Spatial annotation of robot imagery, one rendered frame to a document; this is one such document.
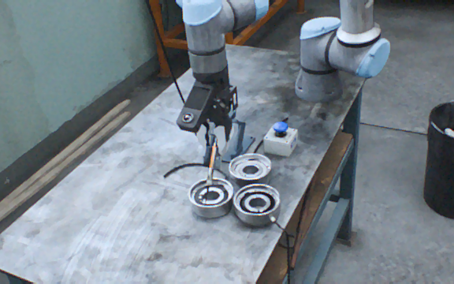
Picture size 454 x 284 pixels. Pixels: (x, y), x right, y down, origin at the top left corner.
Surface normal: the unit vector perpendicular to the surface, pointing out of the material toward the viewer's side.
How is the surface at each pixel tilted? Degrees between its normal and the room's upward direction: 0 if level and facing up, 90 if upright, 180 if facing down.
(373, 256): 0
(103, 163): 0
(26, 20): 90
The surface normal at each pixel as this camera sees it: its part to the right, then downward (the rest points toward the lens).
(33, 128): 0.90, 0.18
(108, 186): -0.08, -0.83
